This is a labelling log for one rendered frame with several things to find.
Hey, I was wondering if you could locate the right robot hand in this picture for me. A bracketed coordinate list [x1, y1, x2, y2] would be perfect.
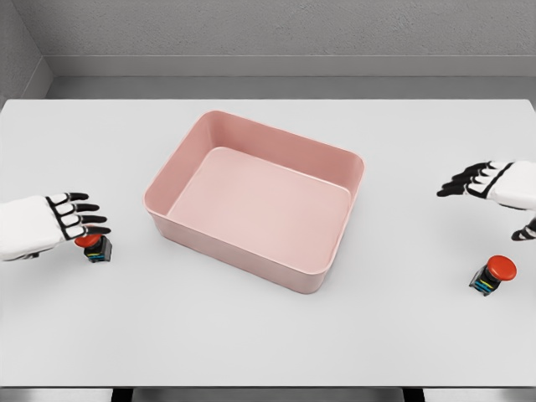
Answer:
[436, 159, 536, 242]

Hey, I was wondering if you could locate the pink rectangular plastic basket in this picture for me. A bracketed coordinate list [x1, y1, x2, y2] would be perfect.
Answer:
[142, 110, 366, 295]

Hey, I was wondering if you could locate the red mushroom-button industrial switch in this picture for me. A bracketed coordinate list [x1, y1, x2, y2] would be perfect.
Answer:
[74, 234, 114, 265]
[468, 255, 518, 298]

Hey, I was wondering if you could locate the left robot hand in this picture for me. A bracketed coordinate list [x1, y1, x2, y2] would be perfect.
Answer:
[0, 192, 112, 262]

